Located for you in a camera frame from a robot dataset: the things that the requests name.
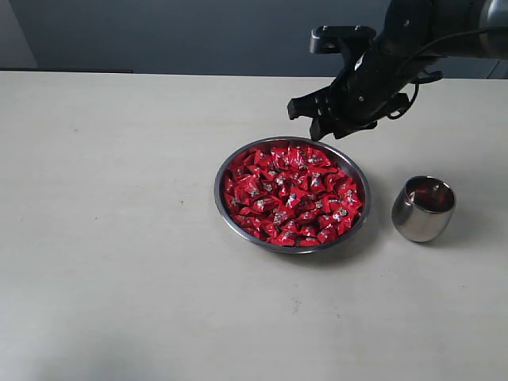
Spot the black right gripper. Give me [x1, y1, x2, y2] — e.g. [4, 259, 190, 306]
[287, 37, 410, 141]

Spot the steel bowl of candies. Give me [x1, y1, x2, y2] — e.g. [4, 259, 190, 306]
[214, 136, 372, 255]

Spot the pile of red wrapped candies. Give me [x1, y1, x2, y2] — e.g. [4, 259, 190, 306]
[222, 144, 364, 248]

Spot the stainless steel cup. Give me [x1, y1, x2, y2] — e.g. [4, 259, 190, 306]
[391, 175, 456, 243]

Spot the black cable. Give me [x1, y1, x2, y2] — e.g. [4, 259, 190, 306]
[387, 27, 508, 120]

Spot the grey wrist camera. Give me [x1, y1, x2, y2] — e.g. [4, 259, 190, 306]
[309, 25, 376, 55]

